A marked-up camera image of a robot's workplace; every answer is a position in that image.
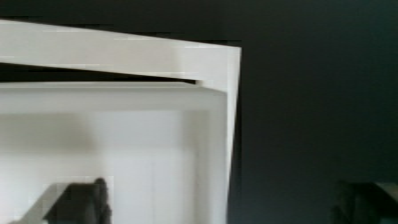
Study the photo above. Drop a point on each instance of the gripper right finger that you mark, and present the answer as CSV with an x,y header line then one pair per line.
x,y
366,203

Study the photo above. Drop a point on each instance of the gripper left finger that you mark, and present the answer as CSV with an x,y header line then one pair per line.
x,y
71,204

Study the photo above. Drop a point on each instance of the white drawer cabinet box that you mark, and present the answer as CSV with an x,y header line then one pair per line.
x,y
124,122

